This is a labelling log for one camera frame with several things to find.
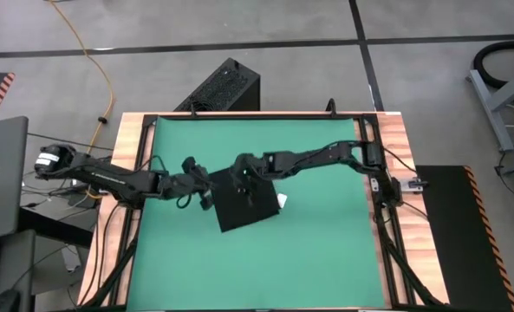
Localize black towel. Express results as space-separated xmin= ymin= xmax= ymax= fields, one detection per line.
xmin=207 ymin=166 xmax=289 ymax=234

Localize large black hazard-striped mat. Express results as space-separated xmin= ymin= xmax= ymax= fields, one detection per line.
xmin=413 ymin=164 xmax=514 ymax=312

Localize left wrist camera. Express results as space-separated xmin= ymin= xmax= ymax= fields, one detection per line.
xmin=181 ymin=155 xmax=211 ymax=179

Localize black computer tower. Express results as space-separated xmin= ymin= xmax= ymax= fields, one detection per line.
xmin=173 ymin=57 xmax=262 ymax=113

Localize yellow floor cable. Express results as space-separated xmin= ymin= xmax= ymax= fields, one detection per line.
xmin=47 ymin=0 xmax=116 ymax=155

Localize black computer mouse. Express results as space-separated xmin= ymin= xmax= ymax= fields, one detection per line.
xmin=0 ymin=289 xmax=23 ymax=312

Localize grey laptop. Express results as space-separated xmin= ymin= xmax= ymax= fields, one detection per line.
xmin=0 ymin=115 xmax=29 ymax=244

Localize black aluminium table frame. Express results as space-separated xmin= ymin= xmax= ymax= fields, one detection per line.
xmin=81 ymin=111 xmax=446 ymax=312

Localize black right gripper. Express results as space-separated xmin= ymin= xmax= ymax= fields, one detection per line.
xmin=230 ymin=152 xmax=270 ymax=208

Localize green table mat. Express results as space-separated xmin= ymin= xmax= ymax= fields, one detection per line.
xmin=126 ymin=116 xmax=386 ymax=310

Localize grey metal stand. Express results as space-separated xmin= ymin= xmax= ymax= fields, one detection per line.
xmin=465 ymin=62 xmax=514 ymax=153

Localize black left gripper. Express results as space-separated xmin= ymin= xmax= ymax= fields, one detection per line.
xmin=156 ymin=171 xmax=215 ymax=212

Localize black hose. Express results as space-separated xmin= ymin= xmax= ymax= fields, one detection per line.
xmin=472 ymin=40 xmax=514 ymax=90

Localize black floor cable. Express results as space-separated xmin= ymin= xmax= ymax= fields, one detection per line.
xmin=494 ymin=151 xmax=514 ymax=207

